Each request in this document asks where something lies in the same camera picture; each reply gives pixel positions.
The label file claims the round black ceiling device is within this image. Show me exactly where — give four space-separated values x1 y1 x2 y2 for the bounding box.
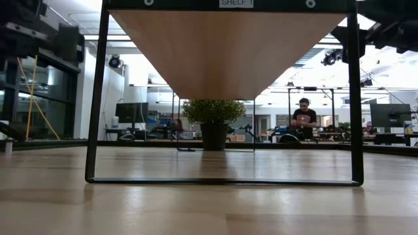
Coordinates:
108 54 122 69

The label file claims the black overhead rack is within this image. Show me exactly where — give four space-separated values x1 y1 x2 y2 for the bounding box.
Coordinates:
287 86 336 128

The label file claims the wooden shelf with black frame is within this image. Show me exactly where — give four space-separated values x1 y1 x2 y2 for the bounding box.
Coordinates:
84 0 364 187

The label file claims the black metal table frame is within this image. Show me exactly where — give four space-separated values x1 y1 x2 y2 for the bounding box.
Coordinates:
0 138 418 157

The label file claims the yellow extension cable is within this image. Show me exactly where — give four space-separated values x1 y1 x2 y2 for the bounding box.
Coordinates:
16 54 61 141

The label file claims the person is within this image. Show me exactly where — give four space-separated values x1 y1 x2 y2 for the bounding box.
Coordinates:
289 97 319 142

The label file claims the black ceiling light rig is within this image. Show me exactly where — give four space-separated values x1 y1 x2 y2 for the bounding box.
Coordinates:
321 48 342 66

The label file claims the small grey post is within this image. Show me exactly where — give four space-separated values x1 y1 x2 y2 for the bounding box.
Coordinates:
3 138 14 156

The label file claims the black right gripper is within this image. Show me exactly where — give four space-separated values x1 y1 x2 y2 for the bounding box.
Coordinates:
330 0 418 65

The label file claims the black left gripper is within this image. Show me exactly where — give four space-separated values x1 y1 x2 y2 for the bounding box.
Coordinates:
0 0 86 68

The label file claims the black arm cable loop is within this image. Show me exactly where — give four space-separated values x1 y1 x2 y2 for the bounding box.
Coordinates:
0 121 27 144

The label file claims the black computer monitor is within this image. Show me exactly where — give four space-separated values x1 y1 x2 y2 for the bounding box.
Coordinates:
370 103 412 129
115 102 149 124

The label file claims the green potted plant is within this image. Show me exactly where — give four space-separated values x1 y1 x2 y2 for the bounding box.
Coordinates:
181 99 246 151

